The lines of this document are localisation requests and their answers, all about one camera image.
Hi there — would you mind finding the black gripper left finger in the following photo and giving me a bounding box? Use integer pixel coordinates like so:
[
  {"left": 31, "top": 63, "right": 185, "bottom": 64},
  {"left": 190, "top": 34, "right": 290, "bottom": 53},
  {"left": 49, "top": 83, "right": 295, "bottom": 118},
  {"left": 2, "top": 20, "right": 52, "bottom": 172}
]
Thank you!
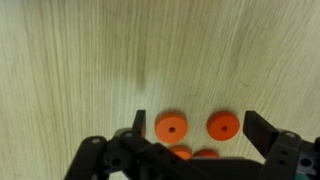
[{"left": 64, "top": 109, "right": 214, "bottom": 180}]

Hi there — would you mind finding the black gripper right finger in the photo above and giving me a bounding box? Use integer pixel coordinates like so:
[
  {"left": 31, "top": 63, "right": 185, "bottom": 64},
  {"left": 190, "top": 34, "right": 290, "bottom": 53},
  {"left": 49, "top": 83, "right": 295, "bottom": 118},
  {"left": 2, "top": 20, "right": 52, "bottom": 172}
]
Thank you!
[{"left": 241, "top": 109, "right": 320, "bottom": 180}]

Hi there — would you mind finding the orange ring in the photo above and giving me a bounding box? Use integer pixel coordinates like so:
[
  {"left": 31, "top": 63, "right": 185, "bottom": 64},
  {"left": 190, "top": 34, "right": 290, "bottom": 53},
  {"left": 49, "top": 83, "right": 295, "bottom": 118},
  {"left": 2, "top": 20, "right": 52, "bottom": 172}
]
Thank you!
[
  {"left": 154, "top": 111, "right": 189, "bottom": 145},
  {"left": 168, "top": 144, "right": 193, "bottom": 161},
  {"left": 192, "top": 148, "right": 221, "bottom": 159},
  {"left": 206, "top": 110, "right": 241, "bottom": 142}
]

